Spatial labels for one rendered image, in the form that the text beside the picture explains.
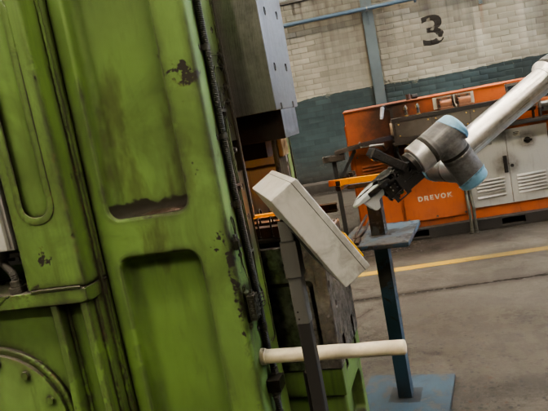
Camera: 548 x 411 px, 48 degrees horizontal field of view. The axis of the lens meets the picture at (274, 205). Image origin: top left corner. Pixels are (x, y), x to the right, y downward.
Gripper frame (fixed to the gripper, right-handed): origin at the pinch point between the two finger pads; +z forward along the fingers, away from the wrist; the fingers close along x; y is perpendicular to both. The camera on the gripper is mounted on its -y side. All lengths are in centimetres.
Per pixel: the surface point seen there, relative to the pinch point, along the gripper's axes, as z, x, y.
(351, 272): 15.5, -27.7, 4.8
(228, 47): -5, 35, -57
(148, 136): 33, 26, -51
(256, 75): -6, 32, -44
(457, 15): -398, 714, 85
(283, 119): -4.0, 35.5, -27.7
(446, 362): -2, 111, 123
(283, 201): 17.2, -27.9, -19.1
